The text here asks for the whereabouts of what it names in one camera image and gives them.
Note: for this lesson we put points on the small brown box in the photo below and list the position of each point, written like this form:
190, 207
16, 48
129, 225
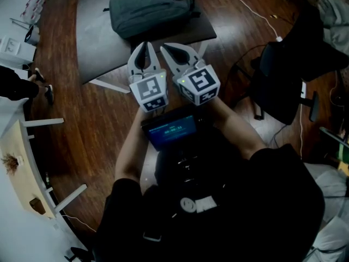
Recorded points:
37, 206

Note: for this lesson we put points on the clear pink-capped water jug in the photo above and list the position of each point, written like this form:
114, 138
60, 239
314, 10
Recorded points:
33, 8
30, 17
36, 0

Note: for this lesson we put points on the person's black t-shirt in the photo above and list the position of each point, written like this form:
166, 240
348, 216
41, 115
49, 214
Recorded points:
245, 214

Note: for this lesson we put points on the small green bottle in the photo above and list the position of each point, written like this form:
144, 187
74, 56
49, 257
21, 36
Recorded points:
47, 179

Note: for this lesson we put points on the grey fabric heap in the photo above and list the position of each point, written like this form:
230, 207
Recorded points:
335, 20

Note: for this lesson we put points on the brown dried plant pot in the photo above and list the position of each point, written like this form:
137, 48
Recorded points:
11, 162

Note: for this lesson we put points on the thin metal pole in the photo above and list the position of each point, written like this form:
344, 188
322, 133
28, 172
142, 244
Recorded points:
20, 23

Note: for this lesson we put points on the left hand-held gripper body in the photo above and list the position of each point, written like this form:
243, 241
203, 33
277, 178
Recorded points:
150, 89

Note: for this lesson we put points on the chest-mounted tablet screen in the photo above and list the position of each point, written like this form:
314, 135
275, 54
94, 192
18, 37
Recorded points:
171, 131

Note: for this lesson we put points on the white waste bin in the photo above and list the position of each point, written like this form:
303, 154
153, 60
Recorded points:
34, 37

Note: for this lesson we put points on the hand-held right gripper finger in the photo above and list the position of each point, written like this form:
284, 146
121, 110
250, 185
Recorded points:
171, 67
195, 58

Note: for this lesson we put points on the black fabric heap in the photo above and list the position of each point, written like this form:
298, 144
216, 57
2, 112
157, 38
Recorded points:
310, 45

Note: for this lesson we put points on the person's left forearm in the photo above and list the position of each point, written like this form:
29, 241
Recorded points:
131, 149

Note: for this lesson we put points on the white power strip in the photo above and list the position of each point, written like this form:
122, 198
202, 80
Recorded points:
279, 39

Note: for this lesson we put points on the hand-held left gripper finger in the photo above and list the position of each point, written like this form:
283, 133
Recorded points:
132, 67
155, 65

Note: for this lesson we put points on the light wooden white-legged table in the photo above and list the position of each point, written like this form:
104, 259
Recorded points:
21, 179

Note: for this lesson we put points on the white water dispenser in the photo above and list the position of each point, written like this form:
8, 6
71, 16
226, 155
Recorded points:
15, 50

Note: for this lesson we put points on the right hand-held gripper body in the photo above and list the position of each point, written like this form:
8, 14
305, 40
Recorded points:
200, 83

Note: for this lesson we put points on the person's right forearm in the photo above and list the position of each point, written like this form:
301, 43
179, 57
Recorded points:
237, 130

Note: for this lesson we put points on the grey backpack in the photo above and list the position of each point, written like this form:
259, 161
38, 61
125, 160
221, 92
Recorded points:
147, 9

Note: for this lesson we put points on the black office chair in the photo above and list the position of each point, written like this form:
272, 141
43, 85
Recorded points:
278, 91

